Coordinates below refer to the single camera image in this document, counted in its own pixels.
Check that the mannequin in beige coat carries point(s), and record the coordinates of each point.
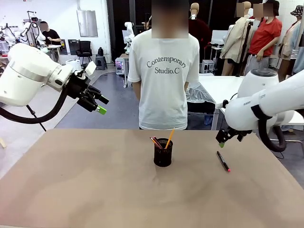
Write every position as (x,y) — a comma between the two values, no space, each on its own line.
(235,35)

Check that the black marker pink cap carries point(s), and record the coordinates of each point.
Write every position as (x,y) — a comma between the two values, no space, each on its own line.
(223,161)

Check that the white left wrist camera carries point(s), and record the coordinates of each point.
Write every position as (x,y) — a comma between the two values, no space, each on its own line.
(90,68)

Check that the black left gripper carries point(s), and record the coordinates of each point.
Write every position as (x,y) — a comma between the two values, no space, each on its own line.
(77,89)

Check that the dark grey step stool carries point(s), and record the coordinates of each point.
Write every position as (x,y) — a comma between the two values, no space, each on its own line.
(102,62)

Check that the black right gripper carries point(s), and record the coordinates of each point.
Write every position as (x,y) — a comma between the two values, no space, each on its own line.
(235,133)

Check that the lit computer tower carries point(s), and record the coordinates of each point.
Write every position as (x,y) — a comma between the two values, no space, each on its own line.
(120,66)

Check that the small black bag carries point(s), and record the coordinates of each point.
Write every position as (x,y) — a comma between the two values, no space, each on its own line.
(101,51)

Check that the yellow pencil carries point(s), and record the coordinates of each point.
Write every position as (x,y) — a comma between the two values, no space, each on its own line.
(170,137)
(154,141)

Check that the background robot work table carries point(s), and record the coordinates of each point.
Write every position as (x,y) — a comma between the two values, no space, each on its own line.
(124,55)

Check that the white air purifier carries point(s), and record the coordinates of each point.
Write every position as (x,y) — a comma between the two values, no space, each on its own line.
(74,62)

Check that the black mesh pen holder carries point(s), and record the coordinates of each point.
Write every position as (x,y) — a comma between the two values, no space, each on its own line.
(163,156)

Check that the mannequin in maroon top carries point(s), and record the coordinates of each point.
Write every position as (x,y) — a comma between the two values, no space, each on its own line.
(200,31)

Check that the black tripod leg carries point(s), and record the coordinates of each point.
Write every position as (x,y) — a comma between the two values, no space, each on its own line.
(38,120)

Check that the light wooden strip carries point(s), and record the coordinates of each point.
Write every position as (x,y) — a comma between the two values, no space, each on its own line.
(2,143)

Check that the patterned bucket hat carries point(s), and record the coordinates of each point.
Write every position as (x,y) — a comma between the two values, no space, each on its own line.
(298,10)

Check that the white table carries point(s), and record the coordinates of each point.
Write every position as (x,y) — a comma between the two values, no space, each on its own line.
(221,88)

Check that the white desk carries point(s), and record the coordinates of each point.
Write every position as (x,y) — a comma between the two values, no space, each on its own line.
(54,47)

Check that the white computer case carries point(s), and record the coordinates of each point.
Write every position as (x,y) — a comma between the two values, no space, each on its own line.
(207,66)

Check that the grey patterned cloth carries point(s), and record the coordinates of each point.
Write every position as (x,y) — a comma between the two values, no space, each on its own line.
(202,95)

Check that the person in black T-shirt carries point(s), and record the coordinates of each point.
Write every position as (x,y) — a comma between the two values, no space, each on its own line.
(51,36)

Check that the person in red shirt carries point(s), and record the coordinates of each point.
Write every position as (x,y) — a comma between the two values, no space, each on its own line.
(263,35)

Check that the black tripod pole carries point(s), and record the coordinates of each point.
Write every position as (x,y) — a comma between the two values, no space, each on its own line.
(245,47)

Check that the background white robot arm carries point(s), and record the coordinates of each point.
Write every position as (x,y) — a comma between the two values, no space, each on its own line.
(129,25)
(7,32)
(28,26)

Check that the white board panel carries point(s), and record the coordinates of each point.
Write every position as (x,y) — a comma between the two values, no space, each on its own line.
(218,36)

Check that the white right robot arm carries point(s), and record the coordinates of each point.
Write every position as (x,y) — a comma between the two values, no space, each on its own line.
(261,107)

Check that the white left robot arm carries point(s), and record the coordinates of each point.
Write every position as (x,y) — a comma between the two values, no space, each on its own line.
(23,71)

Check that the person in white T-shirt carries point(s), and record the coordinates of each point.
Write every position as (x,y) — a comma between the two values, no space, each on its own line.
(164,95)

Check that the mannequin in tan jacket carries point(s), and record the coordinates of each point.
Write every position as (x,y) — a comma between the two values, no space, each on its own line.
(287,42)

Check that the grey wall panel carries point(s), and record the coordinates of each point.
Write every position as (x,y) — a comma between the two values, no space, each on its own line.
(87,23)

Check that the black office chair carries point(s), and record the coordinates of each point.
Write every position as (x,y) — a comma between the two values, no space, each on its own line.
(85,47)

